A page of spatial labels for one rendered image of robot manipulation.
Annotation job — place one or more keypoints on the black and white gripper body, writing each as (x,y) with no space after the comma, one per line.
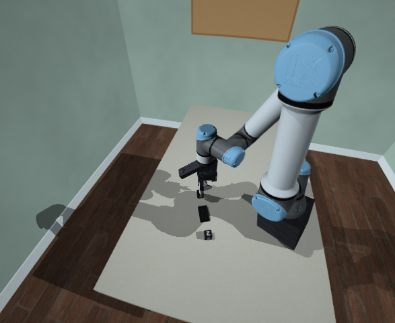
(209,172)

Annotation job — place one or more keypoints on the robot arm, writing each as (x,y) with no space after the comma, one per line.
(308,72)

